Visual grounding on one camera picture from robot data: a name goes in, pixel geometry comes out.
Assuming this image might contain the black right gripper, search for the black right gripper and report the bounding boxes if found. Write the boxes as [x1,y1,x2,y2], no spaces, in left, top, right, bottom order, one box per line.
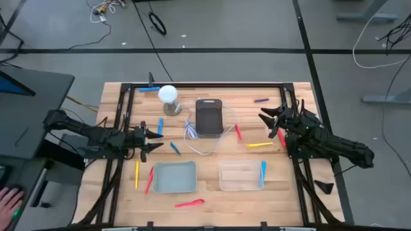
[258,102,304,139]

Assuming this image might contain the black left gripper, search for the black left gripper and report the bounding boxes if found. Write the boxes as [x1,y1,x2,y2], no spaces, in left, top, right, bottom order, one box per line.
[129,121,165,163]

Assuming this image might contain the pink Sharpie highlighter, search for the pink Sharpie highlighter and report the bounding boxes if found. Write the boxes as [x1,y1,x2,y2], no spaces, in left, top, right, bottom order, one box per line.
[143,166,155,196]

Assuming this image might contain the white plastic bin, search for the white plastic bin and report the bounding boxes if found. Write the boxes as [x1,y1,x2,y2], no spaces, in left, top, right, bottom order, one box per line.
[152,160,198,194]

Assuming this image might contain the clear plastic bin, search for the clear plastic bin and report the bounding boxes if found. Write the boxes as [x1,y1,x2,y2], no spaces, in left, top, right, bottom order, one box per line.
[218,159,265,193]

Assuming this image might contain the white globe table lamp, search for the white globe table lamp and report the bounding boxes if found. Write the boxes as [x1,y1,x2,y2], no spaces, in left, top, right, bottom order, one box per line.
[157,84,183,117]

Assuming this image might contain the light blue highlighter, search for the light blue highlighter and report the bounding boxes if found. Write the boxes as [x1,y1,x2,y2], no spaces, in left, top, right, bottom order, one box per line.
[259,160,267,188]

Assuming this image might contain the dark grey plastic bin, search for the dark grey plastic bin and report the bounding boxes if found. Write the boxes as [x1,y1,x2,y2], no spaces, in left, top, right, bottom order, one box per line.
[195,98,225,138]

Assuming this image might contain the black triangular plastic piece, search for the black triangular plastic piece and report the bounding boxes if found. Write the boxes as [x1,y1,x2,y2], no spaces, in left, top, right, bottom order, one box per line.
[313,179,335,195]

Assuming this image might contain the grey desk foot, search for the grey desk foot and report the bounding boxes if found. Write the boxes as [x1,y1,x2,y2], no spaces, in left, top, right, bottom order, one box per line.
[362,88,411,105]

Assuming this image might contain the black office desk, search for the black office desk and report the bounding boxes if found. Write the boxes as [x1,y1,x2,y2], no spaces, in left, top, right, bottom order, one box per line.
[0,65,76,231]

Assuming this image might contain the black computer mouse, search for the black computer mouse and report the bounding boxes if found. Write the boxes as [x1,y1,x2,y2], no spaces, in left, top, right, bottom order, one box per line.
[5,183,26,222]

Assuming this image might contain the computer monitor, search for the computer monitor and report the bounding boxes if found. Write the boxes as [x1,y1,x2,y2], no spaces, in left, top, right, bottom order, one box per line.
[0,70,37,97]

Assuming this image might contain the person's hand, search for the person's hand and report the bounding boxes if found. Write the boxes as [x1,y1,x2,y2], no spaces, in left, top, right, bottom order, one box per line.
[0,187,26,231]

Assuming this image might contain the white lamp cable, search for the white lamp cable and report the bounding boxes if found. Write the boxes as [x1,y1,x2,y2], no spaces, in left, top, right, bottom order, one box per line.
[182,98,239,156]

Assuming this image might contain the black aluminium rig frame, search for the black aluminium rig frame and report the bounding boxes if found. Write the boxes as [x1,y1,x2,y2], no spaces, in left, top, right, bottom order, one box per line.
[72,81,346,231]

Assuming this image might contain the yellow floor cable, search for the yellow floor cable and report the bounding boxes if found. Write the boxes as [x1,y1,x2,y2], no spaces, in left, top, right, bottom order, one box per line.
[66,94,99,113]

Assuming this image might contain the white floor cable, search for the white floor cable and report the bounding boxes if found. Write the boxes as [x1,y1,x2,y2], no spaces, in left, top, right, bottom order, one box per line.
[352,12,411,69]

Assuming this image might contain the black coiled floor cable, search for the black coiled floor cable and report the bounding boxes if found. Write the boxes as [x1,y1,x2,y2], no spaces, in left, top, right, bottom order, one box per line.
[148,11,168,36]

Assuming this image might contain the white cable bundle with plug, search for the white cable bundle with plug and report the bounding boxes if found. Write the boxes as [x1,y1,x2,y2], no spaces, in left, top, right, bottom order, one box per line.
[86,0,128,24]

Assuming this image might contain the tangled black cables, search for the tangled black cables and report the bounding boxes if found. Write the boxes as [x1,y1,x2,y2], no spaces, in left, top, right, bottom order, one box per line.
[378,14,411,55]

